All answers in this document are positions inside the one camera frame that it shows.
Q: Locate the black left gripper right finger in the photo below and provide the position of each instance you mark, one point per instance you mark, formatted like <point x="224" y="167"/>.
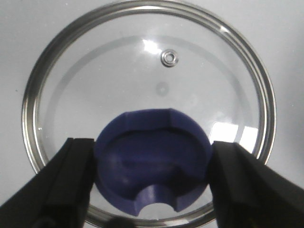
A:
<point x="248" y="194"/>

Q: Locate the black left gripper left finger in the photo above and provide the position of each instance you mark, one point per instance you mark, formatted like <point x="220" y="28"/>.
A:
<point x="58" y="196"/>

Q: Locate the glass lid blue knob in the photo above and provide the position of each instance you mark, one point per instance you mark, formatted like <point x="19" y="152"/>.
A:
<point x="150" y="87"/>

